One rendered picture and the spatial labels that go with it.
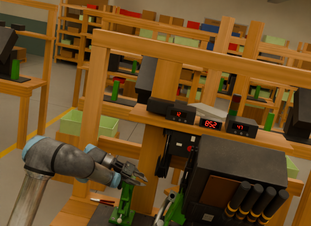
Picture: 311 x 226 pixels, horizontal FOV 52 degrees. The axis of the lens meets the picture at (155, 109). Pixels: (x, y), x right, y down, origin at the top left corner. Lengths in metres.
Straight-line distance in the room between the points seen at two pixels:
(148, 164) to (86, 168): 0.79
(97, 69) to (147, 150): 0.56
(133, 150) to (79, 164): 0.87
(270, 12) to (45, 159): 10.80
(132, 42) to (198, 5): 9.63
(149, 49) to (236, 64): 0.48
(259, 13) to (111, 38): 9.93
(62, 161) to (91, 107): 0.78
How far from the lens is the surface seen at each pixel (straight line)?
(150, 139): 1.92
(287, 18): 11.77
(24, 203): 1.29
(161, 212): 1.83
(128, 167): 1.65
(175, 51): 1.80
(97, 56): 1.88
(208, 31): 8.29
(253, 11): 11.55
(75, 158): 1.22
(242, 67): 1.82
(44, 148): 1.25
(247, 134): 1.80
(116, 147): 2.07
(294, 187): 2.19
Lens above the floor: 2.05
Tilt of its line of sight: 15 degrees down
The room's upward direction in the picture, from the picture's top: 11 degrees clockwise
